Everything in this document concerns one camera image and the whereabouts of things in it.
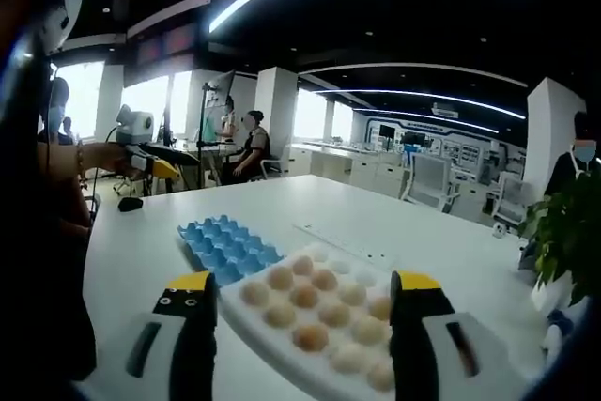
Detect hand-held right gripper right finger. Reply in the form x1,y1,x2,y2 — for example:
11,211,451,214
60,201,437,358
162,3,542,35
389,270,534,401

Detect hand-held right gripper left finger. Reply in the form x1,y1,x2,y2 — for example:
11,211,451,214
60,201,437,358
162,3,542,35
74,271,220,401

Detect white egg tray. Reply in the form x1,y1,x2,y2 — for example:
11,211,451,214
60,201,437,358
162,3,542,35
217,240,424,401

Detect group of eggs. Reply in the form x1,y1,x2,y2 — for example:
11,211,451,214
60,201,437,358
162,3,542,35
239,250,400,393

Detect blue egg tray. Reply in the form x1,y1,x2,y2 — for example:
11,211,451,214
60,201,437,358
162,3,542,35
177,214,285,287

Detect person's left hand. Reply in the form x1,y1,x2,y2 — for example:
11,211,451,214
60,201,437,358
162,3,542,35
86,141,142,177

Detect black computer mouse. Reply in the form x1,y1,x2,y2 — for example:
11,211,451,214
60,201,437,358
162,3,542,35
116,196,145,213

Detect black tripod stand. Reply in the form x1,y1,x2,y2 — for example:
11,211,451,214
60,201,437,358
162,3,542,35
196,83,222,191

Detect red display banner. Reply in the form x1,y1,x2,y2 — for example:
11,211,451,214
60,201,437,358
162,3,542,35
134,23,197,67

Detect white table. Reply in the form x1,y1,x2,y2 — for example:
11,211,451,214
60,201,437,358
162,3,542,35
69,174,558,401

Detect white chest device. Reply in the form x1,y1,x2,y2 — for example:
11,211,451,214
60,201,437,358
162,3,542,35
40,0,86,55

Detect blue white cloth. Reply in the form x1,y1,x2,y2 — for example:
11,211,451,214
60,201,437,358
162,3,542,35
539,306,591,358

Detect person's dark clothing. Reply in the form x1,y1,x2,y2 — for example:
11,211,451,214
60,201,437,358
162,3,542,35
0,43,102,382

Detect white office chair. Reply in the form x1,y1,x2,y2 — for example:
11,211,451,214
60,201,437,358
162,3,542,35
485,170,537,229
399,153,462,213

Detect white low cabinets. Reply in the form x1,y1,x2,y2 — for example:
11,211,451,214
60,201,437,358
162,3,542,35
287,143,406,199

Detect green potted plant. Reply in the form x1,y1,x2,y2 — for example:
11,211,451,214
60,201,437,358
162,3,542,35
517,169,601,308

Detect thin ceiling light strip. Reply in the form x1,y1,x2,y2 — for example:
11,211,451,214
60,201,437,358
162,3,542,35
311,87,528,119

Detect beaded bracelet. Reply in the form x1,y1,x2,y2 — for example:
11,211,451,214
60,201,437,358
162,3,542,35
75,139,88,184

